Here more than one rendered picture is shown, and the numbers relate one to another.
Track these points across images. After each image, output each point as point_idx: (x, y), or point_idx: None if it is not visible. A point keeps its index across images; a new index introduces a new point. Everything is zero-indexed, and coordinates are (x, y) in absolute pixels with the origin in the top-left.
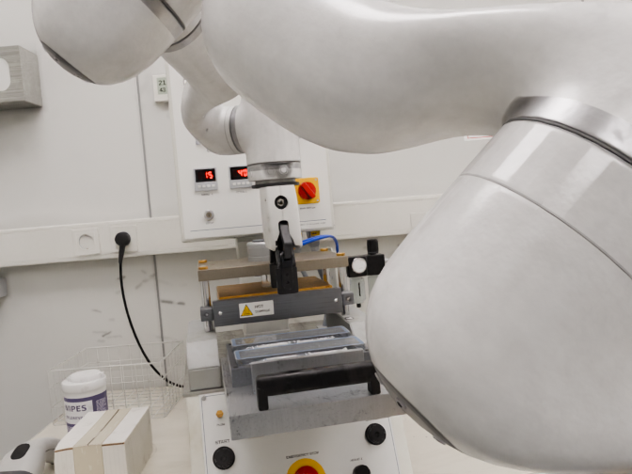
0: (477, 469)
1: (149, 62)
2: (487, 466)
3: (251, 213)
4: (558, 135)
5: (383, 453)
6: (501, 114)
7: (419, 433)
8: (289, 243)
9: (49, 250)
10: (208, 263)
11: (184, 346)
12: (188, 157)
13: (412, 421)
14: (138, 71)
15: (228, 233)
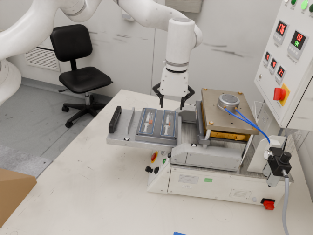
0: (150, 219)
1: (73, 20)
2: (152, 224)
3: (267, 87)
4: None
5: (153, 176)
6: None
7: (198, 218)
8: (152, 87)
9: None
10: (231, 93)
11: (310, 140)
12: (269, 43)
13: (214, 222)
14: (75, 21)
15: (260, 90)
